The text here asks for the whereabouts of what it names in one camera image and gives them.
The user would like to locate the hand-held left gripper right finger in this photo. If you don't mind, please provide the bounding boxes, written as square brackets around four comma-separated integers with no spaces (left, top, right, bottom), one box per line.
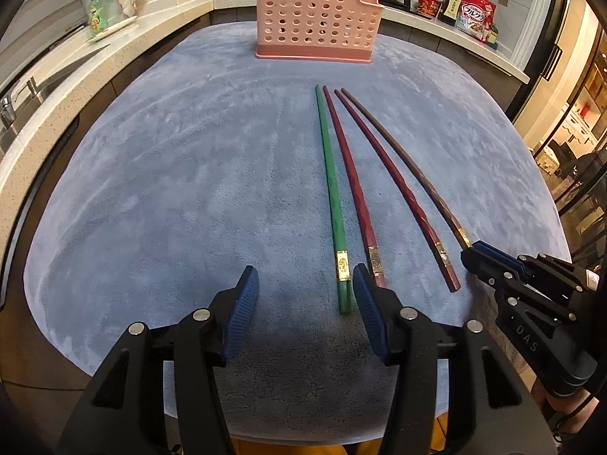
[352,263,555,455]

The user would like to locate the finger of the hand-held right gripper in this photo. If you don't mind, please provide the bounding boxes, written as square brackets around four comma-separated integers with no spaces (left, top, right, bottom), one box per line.
[461,249,578,324]
[471,241,588,293]

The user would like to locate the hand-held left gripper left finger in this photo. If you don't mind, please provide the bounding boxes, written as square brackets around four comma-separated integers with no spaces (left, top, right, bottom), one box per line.
[57,265,260,455]

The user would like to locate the maroon chopstick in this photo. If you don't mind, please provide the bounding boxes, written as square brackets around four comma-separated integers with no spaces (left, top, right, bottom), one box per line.
[323,86,386,290]
[334,88,461,293]

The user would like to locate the green chopstick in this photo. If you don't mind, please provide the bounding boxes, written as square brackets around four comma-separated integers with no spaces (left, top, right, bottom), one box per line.
[314,85,354,314]

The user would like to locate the pink perforated utensil holder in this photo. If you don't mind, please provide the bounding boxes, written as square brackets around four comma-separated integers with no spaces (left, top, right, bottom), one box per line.
[255,0,383,65]

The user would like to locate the blue plush blanket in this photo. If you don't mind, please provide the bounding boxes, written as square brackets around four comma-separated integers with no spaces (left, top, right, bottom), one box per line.
[24,21,572,447]

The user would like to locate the black framed glass door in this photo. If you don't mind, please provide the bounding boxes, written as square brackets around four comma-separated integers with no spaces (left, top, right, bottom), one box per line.
[510,0,607,266]

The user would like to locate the white and red cereal bag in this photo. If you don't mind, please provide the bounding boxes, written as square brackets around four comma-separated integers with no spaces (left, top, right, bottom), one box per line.
[455,0,497,41]

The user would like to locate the dark sauce bottle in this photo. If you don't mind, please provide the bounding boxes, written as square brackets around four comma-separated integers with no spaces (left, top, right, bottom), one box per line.
[439,0,468,24]

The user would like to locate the stainless steel sink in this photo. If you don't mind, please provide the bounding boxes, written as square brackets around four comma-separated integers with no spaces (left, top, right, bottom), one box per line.
[0,42,112,126]

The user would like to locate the chrome kitchen faucet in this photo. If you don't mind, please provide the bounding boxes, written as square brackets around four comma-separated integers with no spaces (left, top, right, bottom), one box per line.
[0,94,17,129]

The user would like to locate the white plate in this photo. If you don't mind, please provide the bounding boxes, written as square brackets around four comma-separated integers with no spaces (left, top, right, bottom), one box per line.
[87,15,138,42]

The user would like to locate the green dish soap bottle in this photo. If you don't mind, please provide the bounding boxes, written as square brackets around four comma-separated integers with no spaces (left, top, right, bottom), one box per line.
[88,0,109,35]

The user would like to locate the white window blinds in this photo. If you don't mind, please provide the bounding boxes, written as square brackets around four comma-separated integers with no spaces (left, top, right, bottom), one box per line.
[0,0,91,91]

